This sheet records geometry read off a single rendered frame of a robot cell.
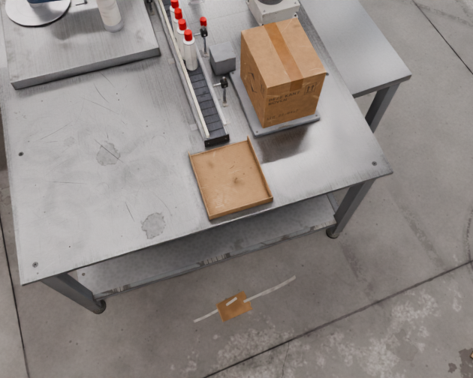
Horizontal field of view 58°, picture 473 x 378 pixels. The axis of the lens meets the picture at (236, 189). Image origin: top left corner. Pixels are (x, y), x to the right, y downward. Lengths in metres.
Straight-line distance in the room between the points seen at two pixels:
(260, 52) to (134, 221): 0.82
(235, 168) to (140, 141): 0.42
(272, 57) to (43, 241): 1.12
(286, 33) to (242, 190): 0.64
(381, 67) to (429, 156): 1.00
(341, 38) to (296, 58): 0.56
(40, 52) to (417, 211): 2.22
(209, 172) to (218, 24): 0.83
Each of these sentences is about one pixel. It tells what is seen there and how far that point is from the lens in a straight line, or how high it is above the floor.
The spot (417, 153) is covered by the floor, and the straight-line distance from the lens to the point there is 3.01.
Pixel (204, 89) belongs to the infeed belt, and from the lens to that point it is 1.93.
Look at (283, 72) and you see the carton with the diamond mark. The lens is 1.68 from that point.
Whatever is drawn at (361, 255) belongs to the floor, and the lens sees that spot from 2.60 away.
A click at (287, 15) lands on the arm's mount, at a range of 2.27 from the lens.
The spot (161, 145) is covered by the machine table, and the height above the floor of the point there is 0.83.
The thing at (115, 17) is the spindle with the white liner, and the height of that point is 0.95.
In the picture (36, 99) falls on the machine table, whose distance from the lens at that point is 2.14.
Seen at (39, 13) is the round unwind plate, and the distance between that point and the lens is 2.41.
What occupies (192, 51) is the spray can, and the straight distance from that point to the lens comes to 1.92.
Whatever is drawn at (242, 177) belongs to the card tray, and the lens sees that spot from 1.74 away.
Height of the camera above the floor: 2.38
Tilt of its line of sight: 64 degrees down
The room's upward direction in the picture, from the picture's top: 1 degrees clockwise
